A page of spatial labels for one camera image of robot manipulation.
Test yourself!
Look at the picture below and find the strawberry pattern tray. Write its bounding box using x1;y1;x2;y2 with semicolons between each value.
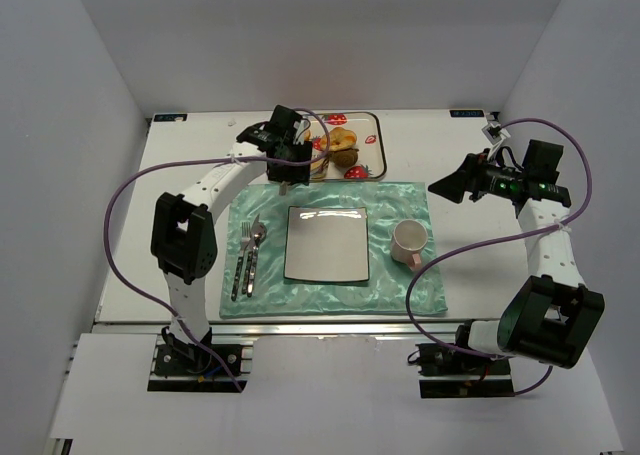
314;112;387;182

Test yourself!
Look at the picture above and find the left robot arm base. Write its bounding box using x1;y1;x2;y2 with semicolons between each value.
147;327;252;394

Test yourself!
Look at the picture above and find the white square plate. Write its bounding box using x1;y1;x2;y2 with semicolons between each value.
284;206;370;284

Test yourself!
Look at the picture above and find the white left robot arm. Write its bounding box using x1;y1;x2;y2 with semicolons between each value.
151;113;312;349

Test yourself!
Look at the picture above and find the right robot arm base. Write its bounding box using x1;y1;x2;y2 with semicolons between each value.
407;344;514;399

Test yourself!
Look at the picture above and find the silver fork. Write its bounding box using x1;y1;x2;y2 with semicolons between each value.
231;222;252;302

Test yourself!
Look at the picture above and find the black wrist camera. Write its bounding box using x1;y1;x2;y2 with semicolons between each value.
522;140;564;184
266;105;303;140

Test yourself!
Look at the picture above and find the aluminium table edge rail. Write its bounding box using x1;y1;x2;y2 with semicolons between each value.
92;319;476;339

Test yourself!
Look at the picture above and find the brown chocolate croissant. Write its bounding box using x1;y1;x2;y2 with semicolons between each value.
331;148;359;169

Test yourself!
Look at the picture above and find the green satin placemat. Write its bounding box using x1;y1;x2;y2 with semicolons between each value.
216;182;447;319

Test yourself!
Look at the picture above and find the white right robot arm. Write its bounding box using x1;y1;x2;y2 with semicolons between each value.
428;141;605;369

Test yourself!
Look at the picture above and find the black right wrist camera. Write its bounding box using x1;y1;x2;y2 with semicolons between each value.
522;140;564;184

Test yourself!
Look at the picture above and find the silver spoon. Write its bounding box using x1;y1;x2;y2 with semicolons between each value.
242;215;267;298

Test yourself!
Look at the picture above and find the pink ceramic mug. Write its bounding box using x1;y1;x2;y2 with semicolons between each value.
390;219;429;271

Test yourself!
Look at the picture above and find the golden round pastry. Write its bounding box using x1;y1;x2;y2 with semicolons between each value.
312;127;357;152

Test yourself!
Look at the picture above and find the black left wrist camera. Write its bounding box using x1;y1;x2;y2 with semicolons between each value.
266;105;303;140

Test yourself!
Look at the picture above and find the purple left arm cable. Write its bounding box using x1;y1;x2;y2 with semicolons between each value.
102;106;332;394

